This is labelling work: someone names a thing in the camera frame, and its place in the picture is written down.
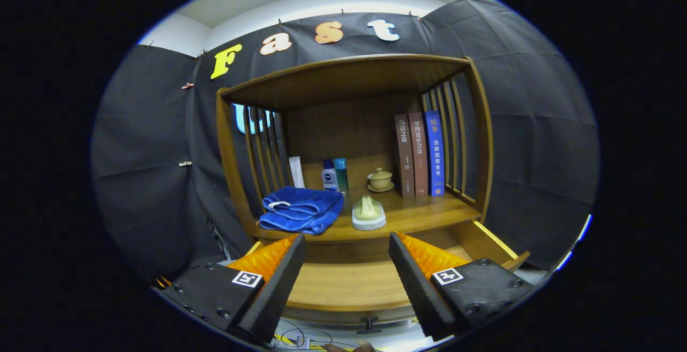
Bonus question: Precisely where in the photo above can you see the blue book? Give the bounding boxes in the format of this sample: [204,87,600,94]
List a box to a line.
[423,111,445,197]

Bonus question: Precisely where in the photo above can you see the black backdrop cloth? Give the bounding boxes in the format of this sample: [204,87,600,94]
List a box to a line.
[90,0,600,283]

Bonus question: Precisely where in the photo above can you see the white tube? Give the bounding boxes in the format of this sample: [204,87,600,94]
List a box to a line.
[288,156,305,189]

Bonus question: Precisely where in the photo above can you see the beige lidded teacup with saucer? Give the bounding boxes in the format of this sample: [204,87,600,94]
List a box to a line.
[367,167,395,193]

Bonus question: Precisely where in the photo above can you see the teal bottle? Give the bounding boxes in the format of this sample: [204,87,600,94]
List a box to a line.
[334,158,349,196]

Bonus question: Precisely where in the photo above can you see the white bottle with blue cap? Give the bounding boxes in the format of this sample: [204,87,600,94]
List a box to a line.
[321,160,339,192]

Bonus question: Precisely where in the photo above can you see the reddish brown book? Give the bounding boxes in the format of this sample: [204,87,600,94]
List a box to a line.
[408,112,429,197]

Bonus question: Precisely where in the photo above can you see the wooden countertop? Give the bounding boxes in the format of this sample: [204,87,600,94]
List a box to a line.
[252,188,482,243]

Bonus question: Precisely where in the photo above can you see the wooden cabinet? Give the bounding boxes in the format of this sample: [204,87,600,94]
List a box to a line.
[216,54,532,336]

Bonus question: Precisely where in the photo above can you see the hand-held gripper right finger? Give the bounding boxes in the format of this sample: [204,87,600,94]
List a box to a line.
[389,231,535,342]

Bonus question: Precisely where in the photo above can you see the wooden drawer with black knob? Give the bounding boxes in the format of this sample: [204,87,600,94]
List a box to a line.
[244,221,532,336]

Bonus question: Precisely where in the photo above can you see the blue folded towel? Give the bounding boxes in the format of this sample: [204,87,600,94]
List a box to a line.
[259,186,345,235]

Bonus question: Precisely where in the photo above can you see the pale green scrub brush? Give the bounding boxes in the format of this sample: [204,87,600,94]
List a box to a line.
[352,195,387,231]

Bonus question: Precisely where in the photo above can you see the dark brown book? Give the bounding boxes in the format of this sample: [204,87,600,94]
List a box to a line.
[394,114,415,199]

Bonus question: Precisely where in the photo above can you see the tangle of floor cables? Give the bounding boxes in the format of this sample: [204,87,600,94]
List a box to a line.
[273,317,334,350]

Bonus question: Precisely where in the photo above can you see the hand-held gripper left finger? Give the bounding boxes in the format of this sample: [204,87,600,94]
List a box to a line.
[156,234,306,346]

